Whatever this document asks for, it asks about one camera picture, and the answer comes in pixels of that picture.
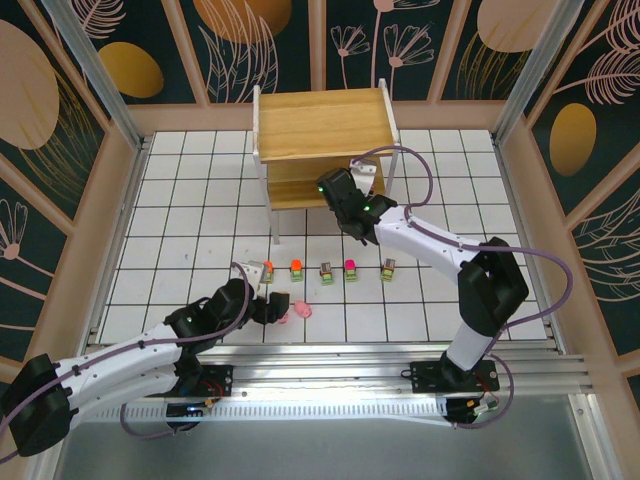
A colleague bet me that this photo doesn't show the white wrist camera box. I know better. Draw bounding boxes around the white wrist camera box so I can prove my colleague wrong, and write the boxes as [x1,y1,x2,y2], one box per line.
[348,157,378,195]
[230,259,269,291]

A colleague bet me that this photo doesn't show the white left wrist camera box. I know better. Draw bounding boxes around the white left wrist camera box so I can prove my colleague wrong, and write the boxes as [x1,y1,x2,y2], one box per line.
[230,259,269,291]

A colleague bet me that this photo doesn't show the aluminium frame post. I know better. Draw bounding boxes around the aluminium frame post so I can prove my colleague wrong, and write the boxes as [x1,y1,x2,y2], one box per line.
[53,0,147,151]
[491,0,569,144]

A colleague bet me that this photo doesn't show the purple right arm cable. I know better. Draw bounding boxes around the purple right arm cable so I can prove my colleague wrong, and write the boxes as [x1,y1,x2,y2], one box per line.
[349,145,574,431]

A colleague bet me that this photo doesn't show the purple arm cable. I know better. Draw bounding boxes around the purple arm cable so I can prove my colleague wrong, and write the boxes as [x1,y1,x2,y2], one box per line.
[349,145,574,431]
[0,262,251,459]

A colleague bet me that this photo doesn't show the aluminium side rail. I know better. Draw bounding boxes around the aluminium side rail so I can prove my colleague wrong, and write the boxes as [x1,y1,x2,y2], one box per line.
[84,137,154,346]
[492,132,561,354]

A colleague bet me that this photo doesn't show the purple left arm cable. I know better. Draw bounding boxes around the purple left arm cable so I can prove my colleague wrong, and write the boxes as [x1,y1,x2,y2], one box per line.
[0,262,251,459]

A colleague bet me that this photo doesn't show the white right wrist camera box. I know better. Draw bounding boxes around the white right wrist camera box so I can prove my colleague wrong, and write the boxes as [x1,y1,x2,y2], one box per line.
[348,157,378,195]

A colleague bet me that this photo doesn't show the wooden two-tier shelf white legs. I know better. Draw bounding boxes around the wooden two-tier shelf white legs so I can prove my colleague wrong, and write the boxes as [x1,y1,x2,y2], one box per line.
[251,78,401,246]

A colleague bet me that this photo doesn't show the white slotted cable duct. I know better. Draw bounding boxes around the white slotted cable duct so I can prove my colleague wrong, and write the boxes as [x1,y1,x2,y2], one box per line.
[92,394,454,429]

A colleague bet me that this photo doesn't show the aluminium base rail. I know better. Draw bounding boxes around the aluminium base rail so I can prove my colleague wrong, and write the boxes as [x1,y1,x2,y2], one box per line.
[87,342,594,426]

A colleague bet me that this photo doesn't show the red yellow base wires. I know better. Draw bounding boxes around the red yellow base wires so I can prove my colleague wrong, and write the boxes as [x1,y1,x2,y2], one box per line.
[469,379,501,416]
[202,382,226,409]

